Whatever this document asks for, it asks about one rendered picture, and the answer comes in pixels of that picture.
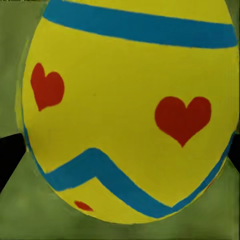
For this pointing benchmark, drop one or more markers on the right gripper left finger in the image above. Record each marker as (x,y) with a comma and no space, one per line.
(12,149)

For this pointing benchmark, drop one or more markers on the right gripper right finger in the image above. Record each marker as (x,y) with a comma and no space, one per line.
(234,152)

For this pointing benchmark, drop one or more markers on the easter egg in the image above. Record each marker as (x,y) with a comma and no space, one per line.
(130,107)

